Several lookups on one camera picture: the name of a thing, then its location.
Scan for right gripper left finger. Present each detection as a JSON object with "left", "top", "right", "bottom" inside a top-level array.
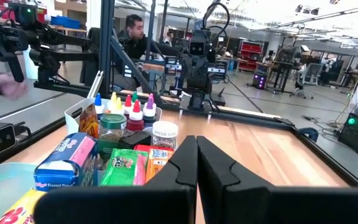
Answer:
[{"left": 34, "top": 135, "right": 198, "bottom": 224}]

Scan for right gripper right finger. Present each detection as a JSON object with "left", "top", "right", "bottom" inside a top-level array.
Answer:
[{"left": 196, "top": 136, "right": 358, "bottom": 224}]

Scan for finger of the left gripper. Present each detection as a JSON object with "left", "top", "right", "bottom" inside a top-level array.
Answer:
[
  {"left": 197, "top": 73, "right": 205, "bottom": 94},
  {"left": 190, "top": 73, "right": 198, "bottom": 94}
]

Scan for green cereal box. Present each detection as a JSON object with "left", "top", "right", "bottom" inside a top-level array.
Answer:
[{"left": 100, "top": 148, "right": 149, "bottom": 187}]

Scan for purple food colouring bottle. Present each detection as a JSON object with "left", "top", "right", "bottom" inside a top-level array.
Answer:
[{"left": 143, "top": 96, "right": 157, "bottom": 128}]

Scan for orange snack packet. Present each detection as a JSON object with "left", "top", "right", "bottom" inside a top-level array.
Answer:
[{"left": 144, "top": 148, "right": 175, "bottom": 184}]

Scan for white lid spice jar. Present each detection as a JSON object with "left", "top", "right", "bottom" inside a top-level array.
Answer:
[{"left": 151, "top": 120, "right": 179, "bottom": 149}]

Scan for dark brown small box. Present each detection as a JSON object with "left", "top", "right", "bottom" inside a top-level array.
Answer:
[{"left": 118, "top": 130, "right": 152, "bottom": 150}]

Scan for green lid jar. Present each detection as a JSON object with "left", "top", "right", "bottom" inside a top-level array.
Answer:
[{"left": 97, "top": 113, "right": 127, "bottom": 162}]

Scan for yellow cereal box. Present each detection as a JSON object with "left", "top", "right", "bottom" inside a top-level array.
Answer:
[{"left": 0, "top": 189, "right": 48, "bottom": 224}]

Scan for red storage shelf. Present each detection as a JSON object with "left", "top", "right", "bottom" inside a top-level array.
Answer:
[{"left": 239, "top": 40, "right": 264, "bottom": 71}]

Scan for black box purple lights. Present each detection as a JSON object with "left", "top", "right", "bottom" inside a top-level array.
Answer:
[{"left": 252, "top": 72, "right": 269, "bottom": 90}]

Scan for clear left plastic bin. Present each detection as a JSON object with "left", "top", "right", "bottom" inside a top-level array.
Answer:
[{"left": 64, "top": 97, "right": 163, "bottom": 136}]

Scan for white office chair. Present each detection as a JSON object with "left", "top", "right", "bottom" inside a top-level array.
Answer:
[{"left": 293, "top": 63, "right": 323, "bottom": 100}]

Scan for green plastic bin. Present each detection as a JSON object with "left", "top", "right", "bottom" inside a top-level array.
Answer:
[{"left": 0, "top": 162, "right": 39, "bottom": 224}]

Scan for black computer green lights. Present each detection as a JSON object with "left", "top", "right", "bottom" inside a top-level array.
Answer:
[{"left": 337, "top": 107, "right": 358, "bottom": 156}]

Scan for blue storage bin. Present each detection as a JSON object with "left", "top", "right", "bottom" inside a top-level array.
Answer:
[{"left": 50, "top": 15, "right": 82, "bottom": 30}]

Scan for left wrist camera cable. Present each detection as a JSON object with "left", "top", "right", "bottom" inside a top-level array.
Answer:
[{"left": 202, "top": 1, "right": 231, "bottom": 44}]

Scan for black vertical frame post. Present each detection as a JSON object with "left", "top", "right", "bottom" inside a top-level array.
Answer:
[{"left": 99, "top": 0, "right": 115, "bottom": 97}]

